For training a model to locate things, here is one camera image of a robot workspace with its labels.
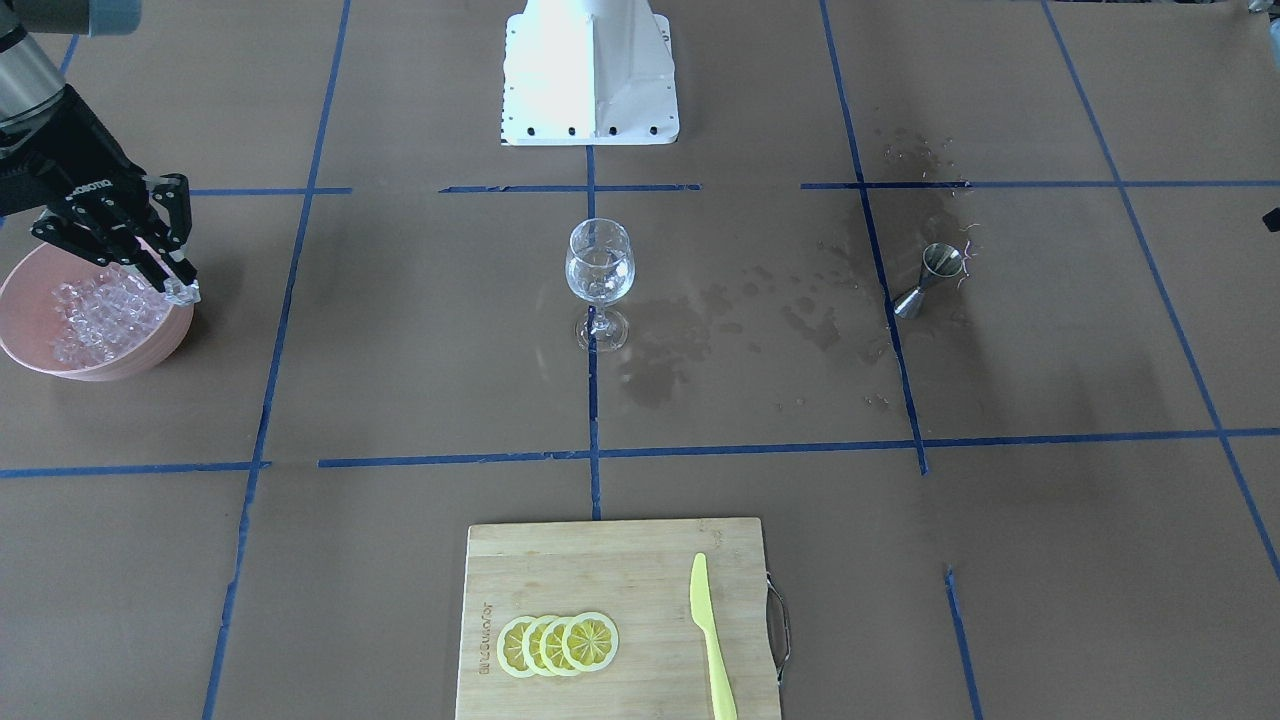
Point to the bamboo cutting board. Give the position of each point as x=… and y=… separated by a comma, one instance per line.
x=637, y=572

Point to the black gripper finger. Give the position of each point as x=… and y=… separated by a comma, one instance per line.
x=81, y=235
x=165, y=232

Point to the yellow plastic knife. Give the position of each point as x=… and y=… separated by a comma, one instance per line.
x=702, y=613

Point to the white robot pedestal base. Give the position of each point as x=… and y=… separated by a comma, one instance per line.
x=589, y=73

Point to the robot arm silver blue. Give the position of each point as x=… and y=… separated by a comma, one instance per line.
x=29, y=77

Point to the clear ice cube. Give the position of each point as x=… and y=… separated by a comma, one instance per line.
x=181, y=294

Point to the lemon slice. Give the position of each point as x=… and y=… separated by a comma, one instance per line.
x=532, y=647
x=553, y=648
x=590, y=641
x=511, y=654

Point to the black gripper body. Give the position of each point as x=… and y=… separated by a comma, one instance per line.
x=62, y=158

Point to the steel jigger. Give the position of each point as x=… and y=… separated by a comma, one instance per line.
x=938, y=262

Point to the clear ice cubes pile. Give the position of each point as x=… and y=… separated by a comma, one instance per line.
x=102, y=317

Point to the clear wine glass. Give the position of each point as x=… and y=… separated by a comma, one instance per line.
x=600, y=269

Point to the pink bowl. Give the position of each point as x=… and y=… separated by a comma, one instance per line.
x=27, y=323

